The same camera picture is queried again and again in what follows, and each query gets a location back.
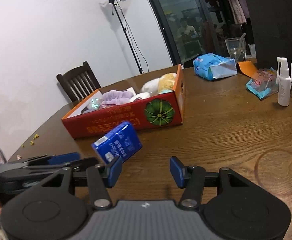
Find blue tissue pack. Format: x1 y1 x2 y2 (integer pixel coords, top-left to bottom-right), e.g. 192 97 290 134
91 121 142 164

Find clear plastic bag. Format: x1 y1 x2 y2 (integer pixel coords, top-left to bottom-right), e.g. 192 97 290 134
86 98 103 111

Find lilac fluffy towel headband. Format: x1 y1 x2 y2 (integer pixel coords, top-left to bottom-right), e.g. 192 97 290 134
102 90 134 105

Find yellow white plush toy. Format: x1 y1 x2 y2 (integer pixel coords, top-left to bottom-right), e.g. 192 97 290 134
141 73 177 96

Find white foam cylinder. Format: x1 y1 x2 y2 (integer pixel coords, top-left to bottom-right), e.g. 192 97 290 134
130 92 150 102

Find yellow crumbs on table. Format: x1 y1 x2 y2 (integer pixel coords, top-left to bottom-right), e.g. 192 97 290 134
16 134 39 160

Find dark wooden chair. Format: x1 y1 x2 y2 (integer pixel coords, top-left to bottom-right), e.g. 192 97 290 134
57 61 101 102

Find red cardboard box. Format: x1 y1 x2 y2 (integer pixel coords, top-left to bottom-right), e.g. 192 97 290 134
61 65 185 139

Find blue wet wipes pack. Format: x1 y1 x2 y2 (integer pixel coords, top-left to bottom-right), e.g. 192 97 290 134
193 53 237 81

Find teal snack packet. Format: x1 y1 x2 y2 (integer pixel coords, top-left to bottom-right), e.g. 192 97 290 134
246 68 278 100

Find orange paper envelope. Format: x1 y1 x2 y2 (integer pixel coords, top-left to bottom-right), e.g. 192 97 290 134
236 61 258 77

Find white spray bottle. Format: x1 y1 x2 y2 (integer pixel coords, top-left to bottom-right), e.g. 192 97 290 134
276 57 291 107

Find clear plastic cup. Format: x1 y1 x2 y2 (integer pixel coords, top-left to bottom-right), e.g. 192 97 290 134
225 33 247 62

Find studio light on stand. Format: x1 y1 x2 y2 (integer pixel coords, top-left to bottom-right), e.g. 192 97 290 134
108 0 150 74

